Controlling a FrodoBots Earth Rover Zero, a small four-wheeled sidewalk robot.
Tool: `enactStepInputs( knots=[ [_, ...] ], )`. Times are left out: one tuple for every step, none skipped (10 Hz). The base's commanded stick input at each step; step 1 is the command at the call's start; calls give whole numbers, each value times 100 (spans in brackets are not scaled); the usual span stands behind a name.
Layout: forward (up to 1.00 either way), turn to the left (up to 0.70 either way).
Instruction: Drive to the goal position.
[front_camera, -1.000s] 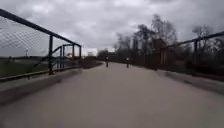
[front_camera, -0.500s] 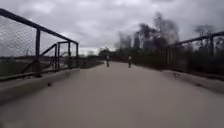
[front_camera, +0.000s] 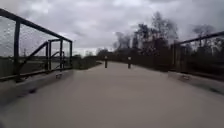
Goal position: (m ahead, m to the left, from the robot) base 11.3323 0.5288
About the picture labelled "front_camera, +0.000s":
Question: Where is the grey concrete path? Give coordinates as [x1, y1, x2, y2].
[0, 60, 224, 128]

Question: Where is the row of bare trees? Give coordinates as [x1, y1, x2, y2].
[96, 11, 224, 73]

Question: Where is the grey concrete kerb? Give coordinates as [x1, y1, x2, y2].
[0, 68, 75, 107]
[167, 70, 224, 95]

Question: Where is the dark metal mesh railing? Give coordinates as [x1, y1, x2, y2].
[0, 8, 74, 83]
[170, 30, 224, 81]

